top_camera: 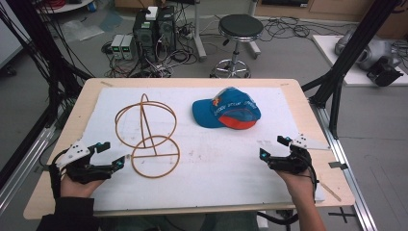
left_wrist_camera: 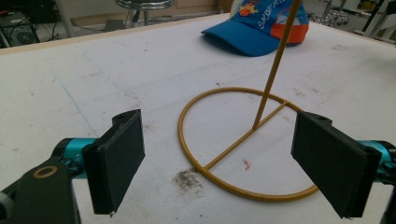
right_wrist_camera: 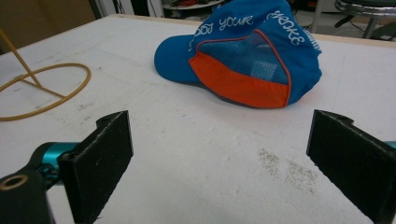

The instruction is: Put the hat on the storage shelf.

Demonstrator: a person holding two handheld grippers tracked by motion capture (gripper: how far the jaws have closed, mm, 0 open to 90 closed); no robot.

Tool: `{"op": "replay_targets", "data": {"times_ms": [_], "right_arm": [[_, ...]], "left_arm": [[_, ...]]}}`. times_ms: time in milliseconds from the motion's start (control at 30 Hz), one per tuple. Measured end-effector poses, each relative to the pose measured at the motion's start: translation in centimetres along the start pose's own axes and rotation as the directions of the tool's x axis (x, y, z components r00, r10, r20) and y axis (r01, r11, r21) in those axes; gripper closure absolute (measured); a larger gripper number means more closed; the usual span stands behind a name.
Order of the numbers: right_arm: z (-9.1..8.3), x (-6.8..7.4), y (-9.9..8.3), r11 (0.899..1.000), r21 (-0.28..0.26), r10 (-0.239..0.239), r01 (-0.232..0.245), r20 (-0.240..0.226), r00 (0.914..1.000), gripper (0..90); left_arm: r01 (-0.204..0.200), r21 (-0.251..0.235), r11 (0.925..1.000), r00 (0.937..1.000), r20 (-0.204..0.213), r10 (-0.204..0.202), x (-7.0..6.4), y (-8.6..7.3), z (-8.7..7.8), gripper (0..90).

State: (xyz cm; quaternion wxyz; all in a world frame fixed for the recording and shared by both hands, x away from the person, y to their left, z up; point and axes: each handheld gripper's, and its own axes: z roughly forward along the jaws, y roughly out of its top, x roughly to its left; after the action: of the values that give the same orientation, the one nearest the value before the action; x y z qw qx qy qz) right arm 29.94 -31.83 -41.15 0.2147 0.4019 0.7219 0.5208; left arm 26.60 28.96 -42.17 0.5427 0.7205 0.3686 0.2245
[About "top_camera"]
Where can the white platform board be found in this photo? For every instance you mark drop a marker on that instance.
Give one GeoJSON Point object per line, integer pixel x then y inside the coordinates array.
{"type": "Point", "coordinates": [330, 54]}

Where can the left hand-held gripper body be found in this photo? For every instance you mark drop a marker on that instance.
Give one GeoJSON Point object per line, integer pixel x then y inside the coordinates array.
{"type": "Point", "coordinates": [77, 154]}

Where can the grey tape strip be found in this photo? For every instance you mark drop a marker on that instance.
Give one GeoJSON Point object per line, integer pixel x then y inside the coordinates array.
{"type": "Point", "coordinates": [338, 165]}

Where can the grey robot head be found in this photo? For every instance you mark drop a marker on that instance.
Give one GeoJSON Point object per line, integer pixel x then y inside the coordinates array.
{"type": "Point", "coordinates": [372, 49]}

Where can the black computer tower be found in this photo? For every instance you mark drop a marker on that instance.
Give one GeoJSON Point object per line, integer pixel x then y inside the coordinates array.
{"type": "Point", "coordinates": [146, 35]}
{"type": "Point", "coordinates": [166, 29]}

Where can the white box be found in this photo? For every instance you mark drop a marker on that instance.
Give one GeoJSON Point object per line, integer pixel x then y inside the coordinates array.
{"type": "Point", "coordinates": [152, 12]}

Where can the black device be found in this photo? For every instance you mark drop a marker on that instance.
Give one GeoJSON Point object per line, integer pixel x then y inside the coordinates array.
{"type": "Point", "coordinates": [383, 72]}

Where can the white round table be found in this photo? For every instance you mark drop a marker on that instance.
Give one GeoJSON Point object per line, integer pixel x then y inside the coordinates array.
{"type": "Point", "coordinates": [64, 5]}

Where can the blue and red cap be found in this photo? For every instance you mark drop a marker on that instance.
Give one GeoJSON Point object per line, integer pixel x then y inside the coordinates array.
{"type": "Point", "coordinates": [231, 109]}

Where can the black metal frame post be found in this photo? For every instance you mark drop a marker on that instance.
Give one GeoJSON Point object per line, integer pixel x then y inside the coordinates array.
{"type": "Point", "coordinates": [38, 48]}
{"type": "Point", "coordinates": [352, 51]}

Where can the grey power supply unit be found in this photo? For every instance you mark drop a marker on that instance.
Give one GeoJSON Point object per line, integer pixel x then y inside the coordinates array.
{"type": "Point", "coordinates": [128, 46]}
{"type": "Point", "coordinates": [116, 46]}

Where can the blue tape roll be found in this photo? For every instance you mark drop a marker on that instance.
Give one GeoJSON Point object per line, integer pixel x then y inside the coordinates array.
{"type": "Point", "coordinates": [91, 6]}

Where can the white cloth mat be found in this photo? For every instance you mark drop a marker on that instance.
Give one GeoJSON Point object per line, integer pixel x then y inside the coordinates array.
{"type": "Point", "coordinates": [218, 170]}

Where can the aluminium rail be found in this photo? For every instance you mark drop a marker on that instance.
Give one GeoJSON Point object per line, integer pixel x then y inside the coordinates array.
{"type": "Point", "coordinates": [349, 183]}
{"type": "Point", "coordinates": [22, 166]}

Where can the person's left hand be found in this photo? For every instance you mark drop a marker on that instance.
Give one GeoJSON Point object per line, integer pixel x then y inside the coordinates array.
{"type": "Point", "coordinates": [77, 190]}

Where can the light wooden table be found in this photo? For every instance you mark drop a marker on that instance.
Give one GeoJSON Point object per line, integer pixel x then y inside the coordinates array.
{"type": "Point", "coordinates": [320, 106]}

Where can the thin wooden stick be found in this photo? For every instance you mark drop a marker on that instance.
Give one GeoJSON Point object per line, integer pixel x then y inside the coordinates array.
{"type": "Point", "coordinates": [331, 192]}

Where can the black round stool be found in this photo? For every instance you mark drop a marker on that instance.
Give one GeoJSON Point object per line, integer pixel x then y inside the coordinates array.
{"type": "Point", "coordinates": [240, 27]}

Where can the person's right hand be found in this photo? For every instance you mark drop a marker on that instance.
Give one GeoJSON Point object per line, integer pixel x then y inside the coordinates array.
{"type": "Point", "coordinates": [301, 187]}

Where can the clear plastic sheet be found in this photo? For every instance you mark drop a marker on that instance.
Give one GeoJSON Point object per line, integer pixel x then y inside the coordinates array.
{"type": "Point", "coordinates": [80, 30]}

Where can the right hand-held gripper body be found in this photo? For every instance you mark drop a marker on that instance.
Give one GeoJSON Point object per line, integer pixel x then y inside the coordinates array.
{"type": "Point", "coordinates": [293, 162]}

